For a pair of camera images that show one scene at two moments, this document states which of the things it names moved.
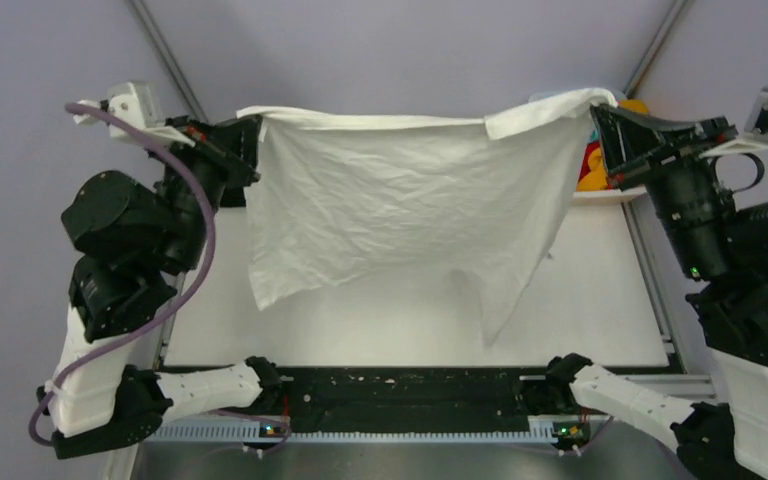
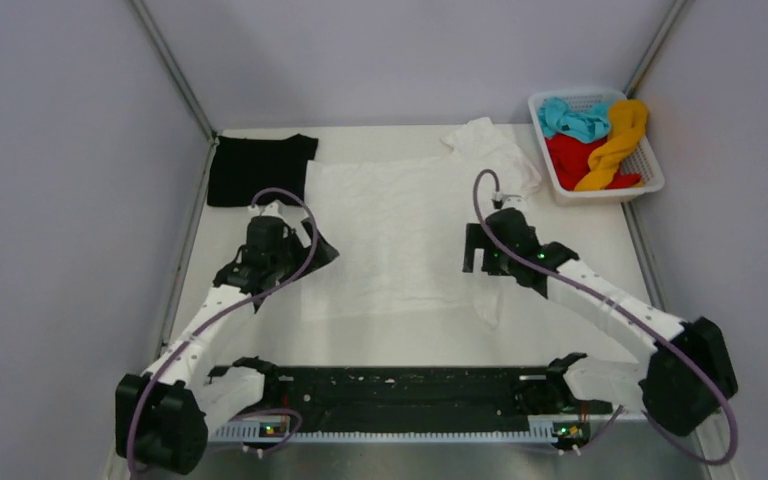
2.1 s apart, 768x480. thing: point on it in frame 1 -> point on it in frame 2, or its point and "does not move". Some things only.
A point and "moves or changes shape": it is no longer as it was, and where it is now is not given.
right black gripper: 624,135 -> 475,240
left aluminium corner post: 169,60 does not move
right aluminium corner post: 675,14 does not move
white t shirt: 335,202 moves or changes shape
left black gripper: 234,143 -> 324,255
